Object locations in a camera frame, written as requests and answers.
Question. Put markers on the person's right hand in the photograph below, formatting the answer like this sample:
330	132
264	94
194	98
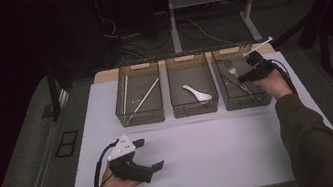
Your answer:
274	86

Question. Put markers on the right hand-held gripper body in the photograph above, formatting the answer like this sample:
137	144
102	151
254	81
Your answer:
265	69

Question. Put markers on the white ceramic spoon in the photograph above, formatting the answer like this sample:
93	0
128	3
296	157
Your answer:
202	95

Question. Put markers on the steel fork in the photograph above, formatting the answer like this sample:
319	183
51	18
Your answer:
231	69

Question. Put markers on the black floor socket frame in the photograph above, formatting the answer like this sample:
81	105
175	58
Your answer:
62	153

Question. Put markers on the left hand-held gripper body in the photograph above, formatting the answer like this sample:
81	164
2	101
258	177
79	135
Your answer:
125	166

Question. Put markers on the white table mat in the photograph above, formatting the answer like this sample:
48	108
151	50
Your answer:
205	161

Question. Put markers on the white metal stand frame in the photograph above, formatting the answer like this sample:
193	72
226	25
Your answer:
175	31

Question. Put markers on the smoky clear plastic basket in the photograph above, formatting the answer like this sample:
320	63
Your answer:
243	61
190	73
140	87

